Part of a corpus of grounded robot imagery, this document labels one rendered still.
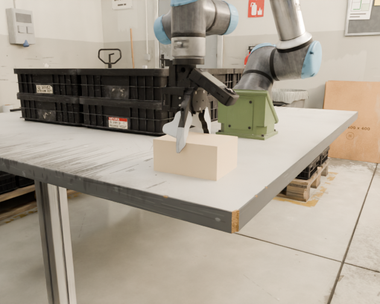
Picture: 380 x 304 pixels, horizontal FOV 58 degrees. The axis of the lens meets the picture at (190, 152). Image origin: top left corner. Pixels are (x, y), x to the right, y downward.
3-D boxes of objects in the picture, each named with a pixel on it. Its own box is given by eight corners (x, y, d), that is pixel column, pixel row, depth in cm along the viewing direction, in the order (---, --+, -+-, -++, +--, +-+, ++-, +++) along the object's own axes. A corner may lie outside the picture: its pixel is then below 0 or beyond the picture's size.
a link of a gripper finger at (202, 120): (195, 131, 91) (184, 104, 84) (215, 133, 88) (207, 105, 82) (190, 139, 89) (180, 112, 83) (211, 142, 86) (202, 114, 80)
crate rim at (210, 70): (234, 73, 162) (234, 68, 161) (204, 74, 137) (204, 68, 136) (164, 72, 182) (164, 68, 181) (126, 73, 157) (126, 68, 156)
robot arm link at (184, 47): (211, 38, 77) (194, 35, 70) (210, 60, 78) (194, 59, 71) (181, 40, 80) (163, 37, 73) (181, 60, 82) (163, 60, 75)
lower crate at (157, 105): (204, 125, 142) (204, 96, 139) (161, 138, 117) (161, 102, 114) (128, 118, 161) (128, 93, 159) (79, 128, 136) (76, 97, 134)
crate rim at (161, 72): (204, 74, 137) (204, 68, 136) (160, 76, 112) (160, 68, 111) (126, 73, 157) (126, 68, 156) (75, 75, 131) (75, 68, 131)
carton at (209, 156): (236, 166, 83) (237, 136, 81) (216, 181, 73) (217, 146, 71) (179, 158, 90) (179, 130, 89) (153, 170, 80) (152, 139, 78)
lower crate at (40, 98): (128, 118, 161) (128, 93, 159) (79, 128, 136) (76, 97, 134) (70, 113, 181) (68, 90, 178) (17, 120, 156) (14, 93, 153)
